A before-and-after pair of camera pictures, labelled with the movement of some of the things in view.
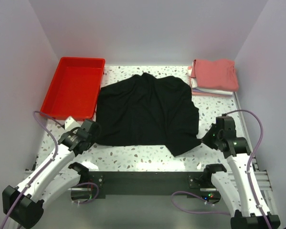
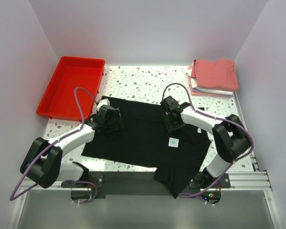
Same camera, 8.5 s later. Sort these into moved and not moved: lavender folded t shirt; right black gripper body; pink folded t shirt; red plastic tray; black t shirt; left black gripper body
Moved: right black gripper body; left black gripper body; black t shirt
Not moved: pink folded t shirt; red plastic tray; lavender folded t shirt
